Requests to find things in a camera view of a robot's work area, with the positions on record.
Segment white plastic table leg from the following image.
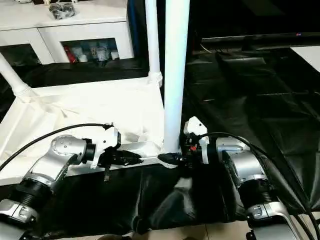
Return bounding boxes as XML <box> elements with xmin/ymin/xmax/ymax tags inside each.
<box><xmin>144</xmin><ymin>0</ymin><xmax>164</xmax><ymax>87</ymax></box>
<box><xmin>0</xmin><ymin>52</ymin><xmax>35</xmax><ymax>100</ymax></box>
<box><xmin>161</xmin><ymin>0</ymin><xmax>192</xmax><ymax>157</ymax></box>

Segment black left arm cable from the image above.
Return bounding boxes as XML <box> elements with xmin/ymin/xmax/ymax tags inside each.
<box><xmin>0</xmin><ymin>123</ymin><xmax>115</xmax><ymax>173</ymax></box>

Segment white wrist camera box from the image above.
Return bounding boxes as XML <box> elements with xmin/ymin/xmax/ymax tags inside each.
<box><xmin>90</xmin><ymin>125</ymin><xmax>122</xmax><ymax>171</ymax></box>
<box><xmin>182</xmin><ymin>116</ymin><xmax>211</xmax><ymax>166</ymax></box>

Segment grey plush toy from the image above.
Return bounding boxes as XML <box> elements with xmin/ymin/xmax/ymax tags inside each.
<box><xmin>49</xmin><ymin>1</ymin><xmax>77</xmax><ymax>21</ymax></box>

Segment white plastic table top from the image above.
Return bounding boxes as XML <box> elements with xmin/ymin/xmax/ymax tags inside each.
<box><xmin>0</xmin><ymin>75</ymin><xmax>177</xmax><ymax>187</ymax></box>

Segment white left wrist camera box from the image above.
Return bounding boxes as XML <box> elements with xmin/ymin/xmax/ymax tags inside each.
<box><xmin>90</xmin><ymin>125</ymin><xmax>122</xmax><ymax>171</ymax></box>

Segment white cabinet with glass doors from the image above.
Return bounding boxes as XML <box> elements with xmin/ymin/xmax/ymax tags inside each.
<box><xmin>0</xmin><ymin>0</ymin><xmax>135</xmax><ymax>65</ymax></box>

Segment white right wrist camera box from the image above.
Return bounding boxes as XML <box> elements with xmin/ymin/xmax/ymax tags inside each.
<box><xmin>182</xmin><ymin>116</ymin><xmax>211</xmax><ymax>166</ymax></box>

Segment black work mat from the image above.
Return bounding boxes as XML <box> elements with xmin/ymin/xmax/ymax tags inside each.
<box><xmin>0</xmin><ymin>47</ymin><xmax>320</xmax><ymax>237</ymax></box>

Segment toy figures behind cabinet glass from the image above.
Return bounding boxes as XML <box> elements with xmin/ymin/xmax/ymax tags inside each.
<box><xmin>62</xmin><ymin>40</ymin><xmax>121</xmax><ymax>63</ymax></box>

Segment black tv cabinet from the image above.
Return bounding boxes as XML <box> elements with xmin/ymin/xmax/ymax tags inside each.
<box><xmin>129</xmin><ymin>0</ymin><xmax>320</xmax><ymax>56</ymax></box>

